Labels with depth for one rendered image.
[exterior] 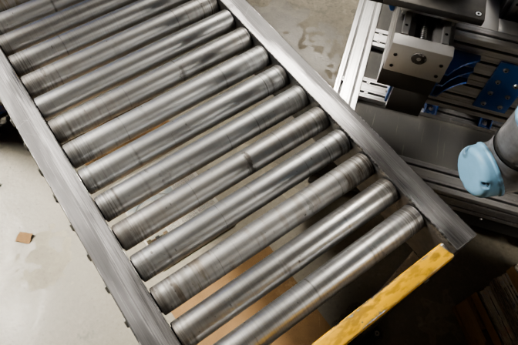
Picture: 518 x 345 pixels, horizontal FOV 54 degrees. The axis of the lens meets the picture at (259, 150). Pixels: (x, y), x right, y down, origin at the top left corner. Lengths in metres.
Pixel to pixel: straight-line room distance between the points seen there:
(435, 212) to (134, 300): 0.52
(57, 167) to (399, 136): 1.13
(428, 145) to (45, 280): 1.30
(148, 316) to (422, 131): 1.20
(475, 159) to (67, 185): 0.65
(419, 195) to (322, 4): 1.58
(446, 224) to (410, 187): 0.09
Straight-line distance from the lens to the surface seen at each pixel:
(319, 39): 2.23
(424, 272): 0.86
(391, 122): 1.75
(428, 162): 1.68
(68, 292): 1.73
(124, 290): 0.84
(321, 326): 1.64
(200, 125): 0.97
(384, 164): 0.95
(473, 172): 0.73
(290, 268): 0.84
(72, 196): 0.92
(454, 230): 0.93
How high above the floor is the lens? 1.59
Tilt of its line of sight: 59 degrees down
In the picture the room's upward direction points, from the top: 4 degrees clockwise
